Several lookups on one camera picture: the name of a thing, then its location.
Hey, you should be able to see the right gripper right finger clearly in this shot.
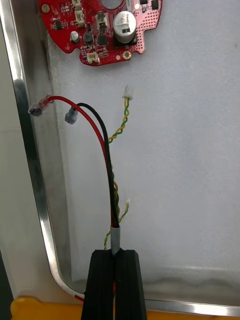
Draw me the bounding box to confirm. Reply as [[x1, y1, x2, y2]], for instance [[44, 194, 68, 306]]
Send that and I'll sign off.
[[115, 248, 148, 320]]

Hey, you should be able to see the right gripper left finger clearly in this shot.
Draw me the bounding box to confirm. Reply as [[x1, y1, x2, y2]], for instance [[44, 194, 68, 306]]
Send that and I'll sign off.
[[80, 249, 116, 320]]

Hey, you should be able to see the red black green-yellow wire harness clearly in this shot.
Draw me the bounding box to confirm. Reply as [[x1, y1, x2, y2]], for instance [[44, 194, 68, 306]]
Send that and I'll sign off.
[[27, 84, 135, 303]]

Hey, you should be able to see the yellow-orange plastic bin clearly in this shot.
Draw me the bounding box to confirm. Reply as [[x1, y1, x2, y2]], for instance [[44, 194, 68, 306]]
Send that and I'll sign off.
[[9, 296, 240, 320]]

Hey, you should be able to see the white sheet liner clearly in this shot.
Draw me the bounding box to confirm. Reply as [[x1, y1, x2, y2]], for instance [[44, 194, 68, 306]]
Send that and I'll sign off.
[[46, 0, 240, 285]]

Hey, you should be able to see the steel tray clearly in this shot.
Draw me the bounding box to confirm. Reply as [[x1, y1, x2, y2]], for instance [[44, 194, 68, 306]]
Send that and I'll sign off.
[[0, 0, 240, 318]]

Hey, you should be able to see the round red circuit board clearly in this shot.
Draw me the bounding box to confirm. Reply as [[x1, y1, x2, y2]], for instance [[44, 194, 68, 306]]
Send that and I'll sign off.
[[38, 0, 163, 67]]

